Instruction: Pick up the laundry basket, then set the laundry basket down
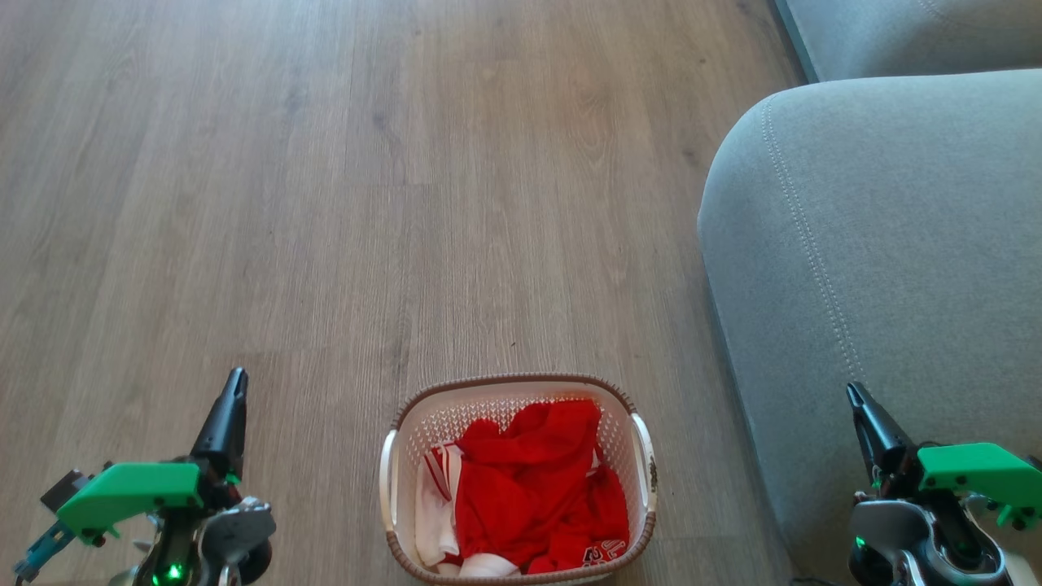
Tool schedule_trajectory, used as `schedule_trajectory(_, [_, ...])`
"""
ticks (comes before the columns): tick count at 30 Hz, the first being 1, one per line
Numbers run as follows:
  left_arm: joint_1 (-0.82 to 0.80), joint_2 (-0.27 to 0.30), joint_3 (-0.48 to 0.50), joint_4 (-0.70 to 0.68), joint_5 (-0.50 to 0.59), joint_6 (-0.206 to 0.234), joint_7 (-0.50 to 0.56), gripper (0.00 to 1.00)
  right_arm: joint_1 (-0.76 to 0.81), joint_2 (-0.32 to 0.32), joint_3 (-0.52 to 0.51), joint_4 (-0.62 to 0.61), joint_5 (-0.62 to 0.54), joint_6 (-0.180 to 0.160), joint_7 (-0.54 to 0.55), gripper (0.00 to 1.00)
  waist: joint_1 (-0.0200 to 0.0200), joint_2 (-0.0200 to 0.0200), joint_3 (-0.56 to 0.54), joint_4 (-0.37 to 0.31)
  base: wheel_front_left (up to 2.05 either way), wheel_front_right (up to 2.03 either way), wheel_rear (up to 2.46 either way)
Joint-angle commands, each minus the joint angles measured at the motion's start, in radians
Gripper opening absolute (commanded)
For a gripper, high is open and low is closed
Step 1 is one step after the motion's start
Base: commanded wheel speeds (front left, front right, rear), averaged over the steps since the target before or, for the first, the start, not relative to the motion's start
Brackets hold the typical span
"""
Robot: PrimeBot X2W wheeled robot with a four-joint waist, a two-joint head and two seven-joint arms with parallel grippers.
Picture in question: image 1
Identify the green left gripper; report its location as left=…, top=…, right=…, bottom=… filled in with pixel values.
left=55, top=367, right=249, bottom=544

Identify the white garment with red stripes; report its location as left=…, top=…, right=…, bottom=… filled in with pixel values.
left=414, top=444, right=522, bottom=579

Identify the grey sofa module, yellow backrest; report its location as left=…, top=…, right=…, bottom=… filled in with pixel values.
left=772, top=0, right=1042, bottom=83

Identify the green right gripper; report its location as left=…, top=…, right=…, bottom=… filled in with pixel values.
left=846, top=382, right=1042, bottom=563

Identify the grey backless sofa seat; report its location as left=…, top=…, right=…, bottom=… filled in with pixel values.
left=698, top=69, right=1042, bottom=586

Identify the white woven-rim laundry basket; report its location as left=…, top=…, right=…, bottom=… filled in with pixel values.
left=379, top=373, right=659, bottom=586

